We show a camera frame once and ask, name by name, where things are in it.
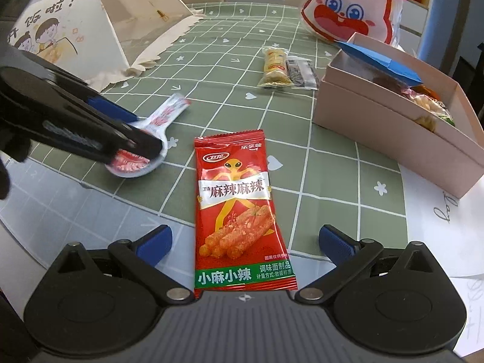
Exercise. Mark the green checked tablecloth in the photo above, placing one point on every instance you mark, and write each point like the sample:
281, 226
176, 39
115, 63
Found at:
234, 94

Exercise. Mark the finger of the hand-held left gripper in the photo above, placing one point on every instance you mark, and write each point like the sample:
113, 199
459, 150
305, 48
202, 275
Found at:
143, 143
113, 110

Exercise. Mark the grey grid cutting mat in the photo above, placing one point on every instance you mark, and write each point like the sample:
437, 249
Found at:
75, 204

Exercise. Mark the white red spoon-shaped packet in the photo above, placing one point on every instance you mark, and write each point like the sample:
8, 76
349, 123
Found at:
166, 111

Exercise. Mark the pile of mixed snack packets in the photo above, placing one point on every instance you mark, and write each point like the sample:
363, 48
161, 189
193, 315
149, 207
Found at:
427, 106

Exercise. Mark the rabbit face snack bag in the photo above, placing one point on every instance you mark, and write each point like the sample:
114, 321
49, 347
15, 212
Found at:
348, 7

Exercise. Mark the red spicy strip packet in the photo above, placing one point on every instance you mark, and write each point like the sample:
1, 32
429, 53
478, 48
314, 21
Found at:
234, 166

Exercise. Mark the yellow cracker packet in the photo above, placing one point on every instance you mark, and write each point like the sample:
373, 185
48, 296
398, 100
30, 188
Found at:
275, 64

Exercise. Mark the white paper with script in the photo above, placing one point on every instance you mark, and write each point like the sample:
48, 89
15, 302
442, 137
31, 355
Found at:
435, 242

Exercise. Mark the blue paper packet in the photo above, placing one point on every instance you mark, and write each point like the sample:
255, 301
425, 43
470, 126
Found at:
378, 62

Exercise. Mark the pink cardboard box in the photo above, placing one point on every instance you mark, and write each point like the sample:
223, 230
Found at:
378, 121

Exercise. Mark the cream cartoon food cover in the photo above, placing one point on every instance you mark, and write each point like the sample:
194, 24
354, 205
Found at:
113, 26

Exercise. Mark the person's left hand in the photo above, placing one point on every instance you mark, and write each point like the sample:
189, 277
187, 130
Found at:
13, 149

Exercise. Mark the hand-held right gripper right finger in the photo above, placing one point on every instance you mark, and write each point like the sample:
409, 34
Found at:
336, 242

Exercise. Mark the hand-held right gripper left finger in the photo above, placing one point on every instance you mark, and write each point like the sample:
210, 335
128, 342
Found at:
157, 244

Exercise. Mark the black white snack packet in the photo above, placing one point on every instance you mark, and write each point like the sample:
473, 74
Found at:
302, 73

